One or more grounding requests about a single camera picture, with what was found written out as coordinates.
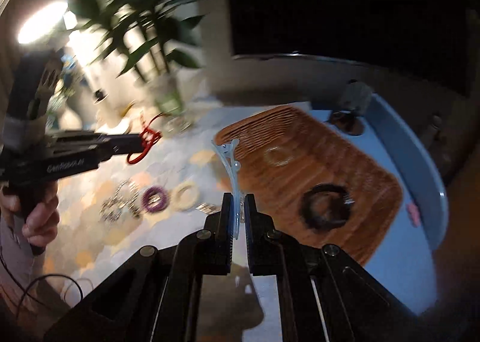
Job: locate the scallop pattern table mat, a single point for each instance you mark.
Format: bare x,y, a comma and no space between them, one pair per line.
108,214

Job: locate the white desk lamp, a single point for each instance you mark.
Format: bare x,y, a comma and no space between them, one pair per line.
80,100

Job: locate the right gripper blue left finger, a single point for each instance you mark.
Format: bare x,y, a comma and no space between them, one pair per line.
155,294

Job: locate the black wrist watch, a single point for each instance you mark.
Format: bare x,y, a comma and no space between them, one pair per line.
326,207

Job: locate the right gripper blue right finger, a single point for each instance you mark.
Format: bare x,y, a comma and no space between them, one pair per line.
323,293

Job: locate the green lucky bamboo plant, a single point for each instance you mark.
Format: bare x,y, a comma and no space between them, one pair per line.
137,28

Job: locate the person's left hand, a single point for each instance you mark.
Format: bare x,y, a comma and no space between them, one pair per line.
41,226

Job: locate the glass vase with water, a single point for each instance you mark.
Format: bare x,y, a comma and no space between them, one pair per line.
166,97

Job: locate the pink small object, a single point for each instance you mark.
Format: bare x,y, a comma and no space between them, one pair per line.
413,212

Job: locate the black monitor screen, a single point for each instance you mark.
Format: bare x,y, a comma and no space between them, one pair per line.
429,39

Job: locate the white metal clip stand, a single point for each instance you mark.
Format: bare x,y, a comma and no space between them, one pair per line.
356,97

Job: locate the light blue hair clip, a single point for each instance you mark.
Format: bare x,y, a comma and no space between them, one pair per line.
226,153

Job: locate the brown wicker basket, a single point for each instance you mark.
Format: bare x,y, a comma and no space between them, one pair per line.
284,152

